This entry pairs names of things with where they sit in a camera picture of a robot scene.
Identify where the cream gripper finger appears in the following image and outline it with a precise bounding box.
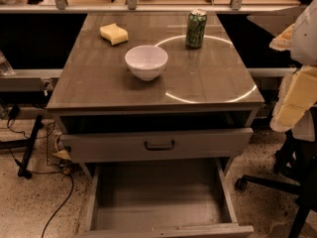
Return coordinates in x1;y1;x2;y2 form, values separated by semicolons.
269;65;317;132
269;25;294;52

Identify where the green soda can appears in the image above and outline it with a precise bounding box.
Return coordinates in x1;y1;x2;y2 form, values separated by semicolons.
185;9;207;49

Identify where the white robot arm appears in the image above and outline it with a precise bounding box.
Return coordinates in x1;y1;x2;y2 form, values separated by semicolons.
269;0;317;142

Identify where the grey drawer cabinet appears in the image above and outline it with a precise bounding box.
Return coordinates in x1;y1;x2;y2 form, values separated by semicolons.
46;11;265;180

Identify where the open lower drawer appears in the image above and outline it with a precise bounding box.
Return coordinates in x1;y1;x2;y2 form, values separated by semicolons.
74;159;254;238

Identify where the black office chair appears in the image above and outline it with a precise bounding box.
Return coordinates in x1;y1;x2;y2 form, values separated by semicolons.
235;15;317;238

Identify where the white ceramic bowl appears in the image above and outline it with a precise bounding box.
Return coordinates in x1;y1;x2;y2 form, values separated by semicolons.
125;45;168;81

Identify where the yellow sponge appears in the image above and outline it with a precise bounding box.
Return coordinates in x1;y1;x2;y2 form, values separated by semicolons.
100;24;129;46

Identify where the black stand leg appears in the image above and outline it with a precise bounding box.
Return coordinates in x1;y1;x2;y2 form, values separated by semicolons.
0;115;44;179

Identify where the clear plastic bottle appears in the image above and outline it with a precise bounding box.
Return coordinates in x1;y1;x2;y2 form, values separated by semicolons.
0;51;15;76

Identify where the closed upper drawer with handle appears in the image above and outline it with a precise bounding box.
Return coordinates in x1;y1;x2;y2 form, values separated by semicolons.
61;128;253;163

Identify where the wire mesh basket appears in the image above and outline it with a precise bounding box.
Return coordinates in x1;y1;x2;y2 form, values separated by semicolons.
47;123;71;171

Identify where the black floor cable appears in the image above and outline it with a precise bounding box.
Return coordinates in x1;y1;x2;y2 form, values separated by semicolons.
0;116;75;238

